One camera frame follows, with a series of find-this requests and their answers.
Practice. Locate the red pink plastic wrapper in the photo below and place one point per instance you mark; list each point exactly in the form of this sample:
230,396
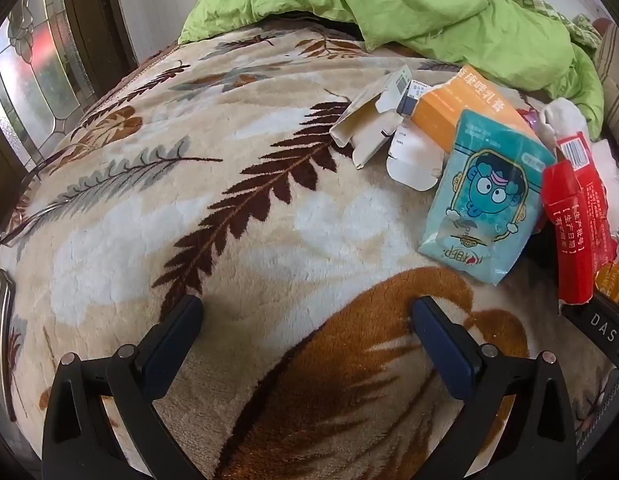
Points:
530,116

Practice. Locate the metal bed frame bar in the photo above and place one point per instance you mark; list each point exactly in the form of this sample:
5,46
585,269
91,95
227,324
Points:
27,222
0,340

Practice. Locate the white open carton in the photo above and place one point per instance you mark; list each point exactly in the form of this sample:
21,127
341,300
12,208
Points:
362,125

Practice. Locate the green duvet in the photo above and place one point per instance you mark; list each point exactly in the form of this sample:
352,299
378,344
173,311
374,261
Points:
389,0

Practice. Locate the stained glass wooden door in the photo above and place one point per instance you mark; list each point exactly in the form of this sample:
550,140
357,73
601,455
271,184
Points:
39,70

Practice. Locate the leaf-print fleece blanket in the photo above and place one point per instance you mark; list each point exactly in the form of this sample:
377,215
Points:
289,220

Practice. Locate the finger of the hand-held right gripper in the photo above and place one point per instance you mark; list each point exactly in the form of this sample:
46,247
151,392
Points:
542,252

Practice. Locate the orange carton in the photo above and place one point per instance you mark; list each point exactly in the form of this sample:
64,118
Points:
454,105

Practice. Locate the orange gold packet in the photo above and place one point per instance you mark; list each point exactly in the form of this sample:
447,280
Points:
614,282

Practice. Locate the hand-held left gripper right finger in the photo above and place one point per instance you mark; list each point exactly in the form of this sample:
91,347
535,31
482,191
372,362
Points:
442,345

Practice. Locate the striped floral pillow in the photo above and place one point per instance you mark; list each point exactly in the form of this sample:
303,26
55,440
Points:
614,75

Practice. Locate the white knit glove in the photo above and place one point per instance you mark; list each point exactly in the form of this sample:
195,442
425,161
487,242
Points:
564,117

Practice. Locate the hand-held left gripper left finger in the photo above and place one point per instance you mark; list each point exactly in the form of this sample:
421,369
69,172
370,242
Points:
174,340

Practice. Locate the red snack packet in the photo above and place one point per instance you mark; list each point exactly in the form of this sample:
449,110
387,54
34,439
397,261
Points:
569,220

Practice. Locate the teal cartoon packet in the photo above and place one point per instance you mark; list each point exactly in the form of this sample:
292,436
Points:
479,200

